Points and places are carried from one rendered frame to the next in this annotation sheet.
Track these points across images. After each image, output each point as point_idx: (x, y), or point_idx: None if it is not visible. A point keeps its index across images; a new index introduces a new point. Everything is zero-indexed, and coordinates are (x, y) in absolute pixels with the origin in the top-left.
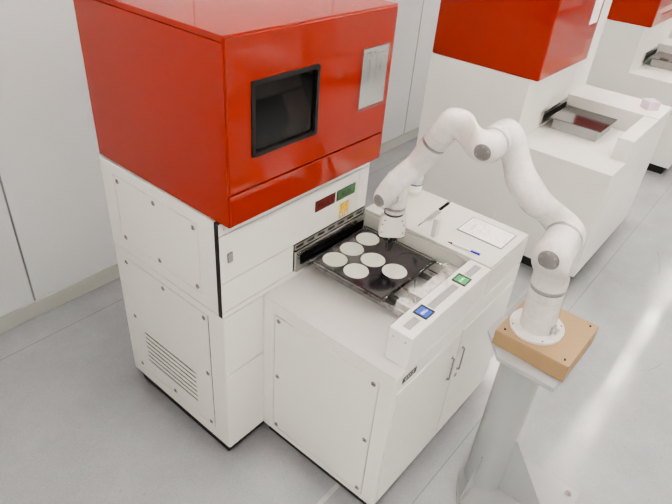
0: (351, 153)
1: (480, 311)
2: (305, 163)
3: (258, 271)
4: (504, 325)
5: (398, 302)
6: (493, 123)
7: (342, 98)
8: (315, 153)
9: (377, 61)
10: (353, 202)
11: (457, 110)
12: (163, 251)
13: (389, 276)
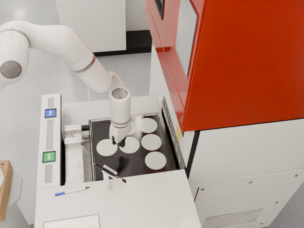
0: (171, 80)
1: None
2: (159, 34)
3: (156, 75)
4: (4, 167)
5: (78, 124)
6: (18, 40)
7: (171, 16)
8: (161, 36)
9: (187, 20)
10: (182, 144)
11: (55, 25)
12: None
13: (104, 140)
